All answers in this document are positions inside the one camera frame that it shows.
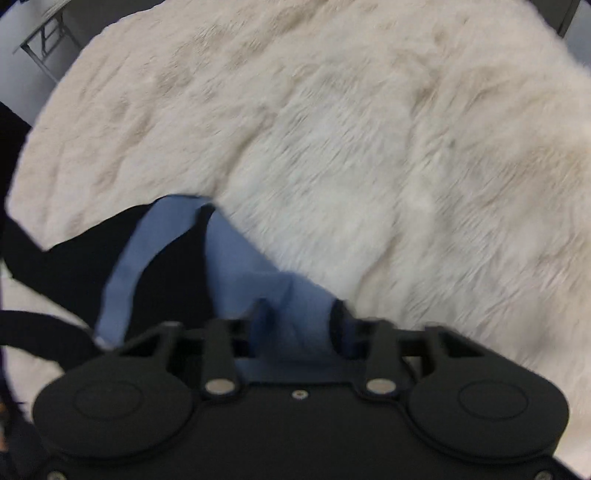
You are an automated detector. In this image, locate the grey folding table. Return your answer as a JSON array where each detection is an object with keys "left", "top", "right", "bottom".
[{"left": 11, "top": 0, "right": 85, "bottom": 85}]

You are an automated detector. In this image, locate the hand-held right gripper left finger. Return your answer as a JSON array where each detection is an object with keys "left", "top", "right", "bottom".
[{"left": 117, "top": 298, "right": 273, "bottom": 400}]

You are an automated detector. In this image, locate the blue and black garment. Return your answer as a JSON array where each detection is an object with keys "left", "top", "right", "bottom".
[{"left": 0, "top": 194, "right": 370, "bottom": 386}]

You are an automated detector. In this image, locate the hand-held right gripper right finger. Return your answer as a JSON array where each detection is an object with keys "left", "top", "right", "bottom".
[{"left": 329, "top": 299, "right": 486, "bottom": 400}]

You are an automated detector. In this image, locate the cream fluffy blanket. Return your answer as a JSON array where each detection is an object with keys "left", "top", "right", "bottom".
[{"left": 0, "top": 0, "right": 591, "bottom": 480}]

